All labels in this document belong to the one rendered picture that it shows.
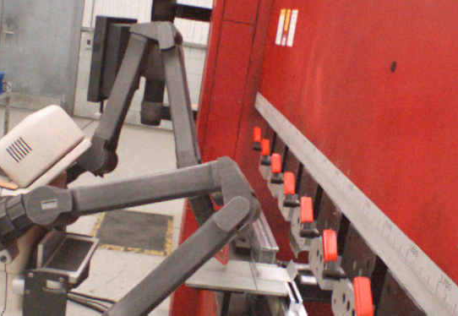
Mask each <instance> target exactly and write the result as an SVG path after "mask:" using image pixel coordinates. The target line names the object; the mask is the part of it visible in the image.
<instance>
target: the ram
mask: <svg viewBox="0 0 458 316"><path fill-rule="evenodd" d="M284 9H286V15H285V19H284V24H283V29H282V33H281V43H280V45H279V44H276V43H275V42H276V37H277V31H278V27H279V23H280V17H281V10H284ZM288 9H290V15H289V19H288V22H289V24H288V29H287V31H285V26H286V17H287V10H288ZM293 9H298V12H297V20H296V25H295V30H294V34H293V39H292V47H289V46H287V42H288V36H289V32H290V28H289V27H290V23H291V17H292V10H293ZM268 25H269V28H268V32H267V37H266V42H265V47H264V56H263V62H262V66H261V71H260V76H259V86H258V92H259V93H260V94H261V95H262V96H263V97H264V98H265V99H266V100H267V101H268V102H269V103H270V104H271V105H272V106H273V107H275V109H276V110H277V111H278V112H279V113H280V114H281V115H282V116H283V117H284V118H285V119H286V120H287V121H288V122H289V123H290V124H291V125H292V126H293V127H294V128H295V129H296V130H297V131H298V132H299V133H300V134H302V135H303V136H304V137H305V138H306V139H307V140H308V141H309V142H310V143H311V144H312V145H313V146H314V147H315V148H316V149H317V150H318V151H319V152H320V153H321V154H322V155H323V157H325V158H326V159H327V160H328V161H329V162H331V163H332V164H333V165H334V166H335V167H336V168H337V169H338V170H339V171H340V172H341V173H342V175H343V176H344V177H345V178H346V179H347V180H349V181H350V182H351V183H352V184H353V185H354V186H355V187H356V188H357V189H358V190H360V192H361V193H362V194H363V195H364V196H365V197H366V198H367V199H368V200H370V201H371V202H372V203H373V204H374V205H375V207H376V208H377V209H378V210H379V211H380V212H381V213H382V214H383V215H384V216H385V217H387V218H389V220H390V221H391V222H392V223H393V224H394V225H395V226H396V227H397V228H398V229H399V230H400V231H401V233H402V234H404V235H405V236H406V237H407V238H408V239H409V240H410V241H411V242H412V244H414V245H415V246H416V247H417V248H419V249H420V250H421V251H422V252H423V254H424V255H425V256H426V257H427V258H428V259H429V260H430V261H432V262H433V264H434V265H435V266H436V267H437V268H438V269H439V270H441V271H442V273H444V274H445V275H446V276H447V277H448V278H449V279H450V281H451V282H452V283H454V284H455V285H456V286H457V287H458V0H272V3H271V9H270V17H269V23H268ZM284 34H285V35H286V42H285V45H284V46H283V45H282V41H283V35H284ZM255 107H256V108H257V109H258V111H259V112H260V113H261V114H262V116H263V117H264V118H265V119H266V121H267V122H268V123H269V124H270V126H271V127H272V128H273V129H274V130H275V131H276V132H277V133H278V135H279V136H280V137H281V138H282V140H283V141H284V142H285V143H286V145H287V146H288V147H289V148H290V149H291V151H292V152H293V153H294V154H295V156H297V157H298V158H299V159H300V161H301V162H302V163H303V165H304V166H305V167H306V168H307V169H308V171H309V172H310V173H311V174H312V176H313V177H314V178H315V179H316V181H318V182H319V183H320V185H321V186H322V187H323V189H324V191H325V192H326V193H327V194H328V195H329V196H330V197H331V198H332V200H333V201H334V202H335V203H336V204H337V205H338V206H339V207H340V208H341V211H342V212H343V213H344V215H345V216H346V217H347V218H348V220H349V221H350V222H352V224H353V225H354V226H355V227H356V228H357V230H358V231H359V232H360V234H361V235H362V236H363V237H364V239H365V240H367V241H368V243H369V244H370V245H371V247H372V249H373V250H374V251H375V252H376V254H377V255H379V256H380V258H381V259H382V260H383V261H384V263H385V264H386V265H387V266H388V268H389V269H390V270H392V272H393V273H394V274H395V277H396V278H397V279H398V280H399V281H400V282H401V283H402V284H403V285H404V286H405V288H406V289H407V290H408V292H409V293H410V294H411V295H412V296H413V297H414V299H415V300H416V302H417V303H418V304H419V305H420V306H421V307H422V308H423V311H424V312H425V313H426V314H427V315H428V316H453V315H452V314H451V313H450V311H449V310H447V309H446V308H445V306H444V305H443V304H442V302H441V301H439V300H438V299H437V297H436V296H435V295H434V294H433V293H432V292H431V291H430V290H429V289H428V288H427V287H426V286H425V284H424V283H423V282H422V281H421V280H420V279H419V278H418V277H417V275H416V274H415V273H414V272H413V271H412V270H411V269H410V268H409V266H408V265H407V264H406V263H405V262H404V261H403V260H402V259H401V258H400V257H399V255H398V253H396V252H395V251H394V250H393V249H392V248H391V247H390V245H389V244H388V243H387V242H386V241H385V240H384V239H383V238H382V237H381V236H380V235H379V234H378V233H377V232H376V231H375V230H374V228H373V226H372V225H371V224H370V223H369V222H368V221H366V220H365V219H364V218H363V216H362V215H361V214H360V213H359V212H358V210H357V209H356V208H355V206H354V205H353V204H352V203H351V202H349V201H348V200H347V199H346V197H345V196H344V195H343V194H342V192H341V191H340V190H339V189H338V188H337V186H336V185H335V184H334V183H333V182H332V181H331V180H329V179H328V177H327V176H326V175H325V174H324V173H323V172H322V171H321V170H320V169H319V167H318V166H317V165H316V164H315V163H314V162H313V161H312V160H311V159H310V157H309V156H307V155H306V154H305V153H304V152H303V151H302V150H301V147H300V146H299V145H298V144H297V143H296V142H295V141H294V140H293V139H292V137H291V136H290V135H289V134H288V133H287V132H285V131H284V130H283V129H282V127H281V126H280V125H279V124H278V123H277V122H276V121H275V119H274V118H273V117H272V116H271V115H270V114H269V113H268V112H267V111H266V110H265V109H264V107H262V106H261V105H260V104H259V103H258V102H257V101H255Z"/></svg>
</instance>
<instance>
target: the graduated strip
mask: <svg viewBox="0 0 458 316"><path fill-rule="evenodd" d="M256 101H257V102H258V103H259V104H260V105H261V106H262V107H264V109H265V110H266V111H267V112H268V113H269V114H270V115H271V116H272V117H273V118H274V119H275V121H276V122H277V123H278V124H279V125H280V126H281V127H282V129H283V130H284V131H285V132H287V133H288V134H289V135H290V136H291V137H292V139H293V140H294V141H295V142H296V143H297V144H298V145H299V146H300V147H301V150H302V151H303V152H304V153H305V154H306V155H307V156H309V157H310V159H311V160H312V161H313V162H314V163H315V164H316V165H317V166H318V167H319V169H320V170H321V171H322V172H323V173H324V174H325V175H326V176H327V177H328V179H329V180H331V181H332V182H333V183H334V184H335V185H336V186H337V188H338V189H339V190H340V191H341V192H342V194H343V195H344V196H345V197H346V199H347V200H348V201H349V202H351V203H352V204H353V205H354V206H355V208H356V209H357V210H358V212H359V213H360V214H361V215H362V216H363V218H364V219H365V220H366V221H368V222H369V223H370V224H371V225H372V226H373V228H374V230H375V231H376V232H377V233H378V234H379V235H380V236H381V237H382V238H383V239H384V240H385V241H386V242H387V243H388V244H389V245H390V247H391V248H392V249H393V250H394V251H395V252H396V253H398V255H399V257H400V258H401V259H402V260H403V261H404V262H405V263H406V264H407V265H408V266H409V268H410V269H411V270H412V271H413V272H414V273H415V274H416V275H417V277H418V278H419V279H420V280H421V281H422V282H423V283H424V284H425V286H426V287H427V288H428V289H429V290H430V291H431V292H432V293H433V294H434V295H435V296H436V297H437V299H438V300H439V301H441V302H442V304H443V305H444V306H445V308H446V309H447V310H449V311H450V313H451V314H452V315H453V316H458V287H457V286H456V285H455V284H454V283H452V282H451V281H450V279H449V278H448V277H447V276H446V275H445V274H444V273H442V271H441V270H439V269H438V268H437V267H436V266H435V265H434V264H433V262H432V261H430V260H429V259H428V258H427V257H426V256H425V255H424V254H423V252H422V251H421V250H420V249H419V248H417V247H416V246H415V245H414V244H412V242H411V241H410V240H409V239H408V238H407V237H406V236H405V235H404V234H402V233H401V231H400V230H399V229H398V228H397V227H396V226H395V225H394V224H393V223H392V222H391V221H390V220H389V218H387V217H385V216H384V215H383V214H382V213H381V212H380V211H379V210H378V209H377V208H376V207H375V205H374V204H373V203H372V202H371V201H370V200H368V199H367V198H366V197H365V196H364V195H363V194H362V193H361V192H360V190H358V189H357V188H356V187H355V186H354V185H353V184H352V183H351V182H350V181H349V180H347V179H346V178H345V177H344V176H343V175H342V173H341V172H340V171H339V170H338V169H337V168H336V167H335V166H334V165H333V164H332V163H331V162H329V161H328V160H327V159H326V158H325V157H323V155H322V154H321V153H320V152H319V151H318V150H317V149H316V148H315V147H314V146H313V145H312V144H311V143H310V142H309V141H308V140H307V139H306V138H305V137H304V136H303V135H302V134H300V133H299V132H298V131H297V130H296V129H295V128H294V127H293V126H292V125H291V124H290V123H289V122H288V121H287V120H286V119H285V118H284V117H283V116H282V115H281V114H280V113H279V112H278V111H277V110H276V109H275V107H273V106H272V105H271V104H270V103H269V102H268V101H267V100H266V99H265V98H264V97H263V96H262V95H261V94H260V93H259V92H258V91H257V95H256Z"/></svg>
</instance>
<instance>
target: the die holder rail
mask: <svg viewBox="0 0 458 316"><path fill-rule="evenodd" d="M245 230H246V232H247V234H248V240H249V245H250V248H251V250H250V257H251V260H252V262H253V259H254V262H255V263H260V264H273V263H274V258H275V252H278V247H277V245H276V243H275V239H274V236H273V233H272V231H271V229H270V227H269V225H268V222H267V220H266V219H265V217H264V213H263V211H262V209H261V212H260V215H259V218H258V219H257V220H256V221H255V222H253V223H251V224H247V225H246V226H245Z"/></svg>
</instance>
